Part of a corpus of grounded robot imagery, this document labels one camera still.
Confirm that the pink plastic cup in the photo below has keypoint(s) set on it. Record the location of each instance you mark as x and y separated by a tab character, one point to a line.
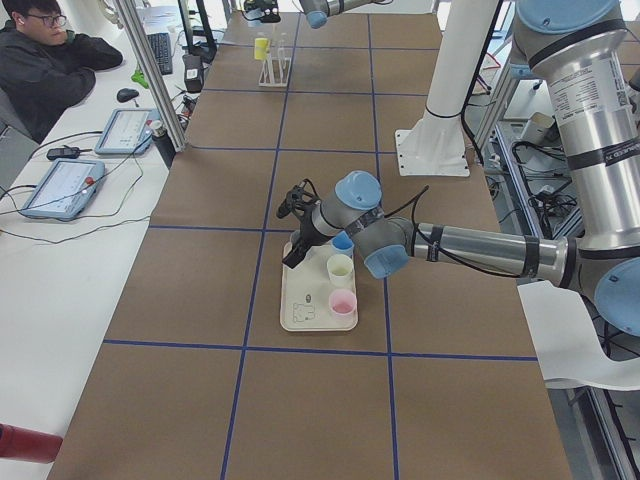
342	304

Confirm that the cream plastic cup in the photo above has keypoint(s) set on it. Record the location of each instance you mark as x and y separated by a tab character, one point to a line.
340	270

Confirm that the aluminium frame post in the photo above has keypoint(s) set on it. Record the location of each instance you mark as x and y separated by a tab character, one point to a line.
138	38

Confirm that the red fire extinguisher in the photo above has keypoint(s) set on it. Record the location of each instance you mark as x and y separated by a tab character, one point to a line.
29	445

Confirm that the black keyboard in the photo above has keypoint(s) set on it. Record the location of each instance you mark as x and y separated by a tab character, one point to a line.
160	44

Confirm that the black power adapter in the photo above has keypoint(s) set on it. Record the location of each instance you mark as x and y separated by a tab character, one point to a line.
64	152

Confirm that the white cup drying rack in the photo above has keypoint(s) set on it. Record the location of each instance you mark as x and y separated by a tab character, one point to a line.
275	70

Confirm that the seated person in black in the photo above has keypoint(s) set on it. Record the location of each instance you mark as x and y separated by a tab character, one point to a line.
47	68

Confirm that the white plastic chair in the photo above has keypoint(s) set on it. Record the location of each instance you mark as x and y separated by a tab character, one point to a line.
566	344

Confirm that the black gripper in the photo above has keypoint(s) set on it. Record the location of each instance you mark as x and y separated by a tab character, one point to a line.
306	232

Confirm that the near teach pendant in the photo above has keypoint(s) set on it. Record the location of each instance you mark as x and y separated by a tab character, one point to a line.
65	190

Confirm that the teach pendant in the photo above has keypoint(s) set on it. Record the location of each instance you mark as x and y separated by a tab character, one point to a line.
65	190
127	131

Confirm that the black computer mouse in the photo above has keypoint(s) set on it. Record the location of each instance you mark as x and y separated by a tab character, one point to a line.
126	94

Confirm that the far teach pendant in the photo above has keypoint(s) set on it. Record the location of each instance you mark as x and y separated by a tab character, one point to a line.
127	131

